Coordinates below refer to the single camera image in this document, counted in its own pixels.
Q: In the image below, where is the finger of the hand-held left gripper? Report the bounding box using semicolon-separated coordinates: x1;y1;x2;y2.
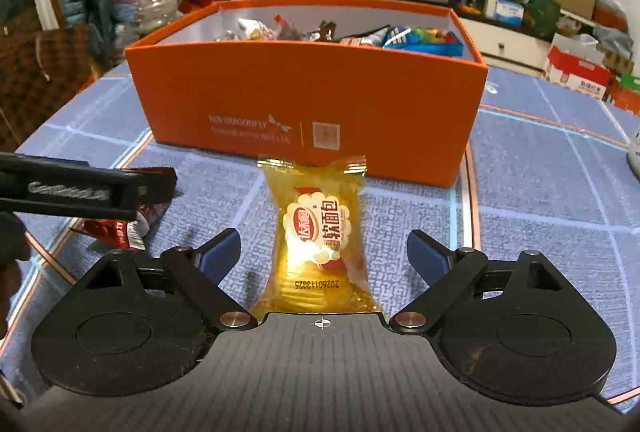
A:
135;167;178;207

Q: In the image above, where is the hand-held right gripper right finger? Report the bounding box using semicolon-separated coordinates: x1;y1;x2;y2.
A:
389;229;568;333

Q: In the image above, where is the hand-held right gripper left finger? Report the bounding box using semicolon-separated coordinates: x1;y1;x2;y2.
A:
75;228;259;331

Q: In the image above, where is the red cookie packet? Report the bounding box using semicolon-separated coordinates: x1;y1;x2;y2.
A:
81;167;175;253

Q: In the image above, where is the yellow cake packet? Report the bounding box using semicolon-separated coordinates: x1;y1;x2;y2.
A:
249;154;387;317

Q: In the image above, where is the orange cardboard box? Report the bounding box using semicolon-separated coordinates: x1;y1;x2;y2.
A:
124;0;489;189

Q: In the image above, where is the blue snack packet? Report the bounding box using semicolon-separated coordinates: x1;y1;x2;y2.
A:
381;26;464;58

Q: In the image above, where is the dark brown chocolate packet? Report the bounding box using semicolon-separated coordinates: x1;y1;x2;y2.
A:
304;20;339;43

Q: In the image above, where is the brown checked chair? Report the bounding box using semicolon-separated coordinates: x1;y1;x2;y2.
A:
0;23;97;153

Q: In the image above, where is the glass jar with dark contents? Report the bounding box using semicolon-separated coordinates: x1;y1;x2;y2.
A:
137;0;182;37

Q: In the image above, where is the white television stand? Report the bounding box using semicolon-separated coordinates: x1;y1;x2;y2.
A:
300;0;552;73

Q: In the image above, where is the white patterned cup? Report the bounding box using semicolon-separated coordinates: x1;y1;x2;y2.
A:
626;126;640;180

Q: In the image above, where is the red and white carton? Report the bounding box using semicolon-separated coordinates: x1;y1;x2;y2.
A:
541;46;614;101

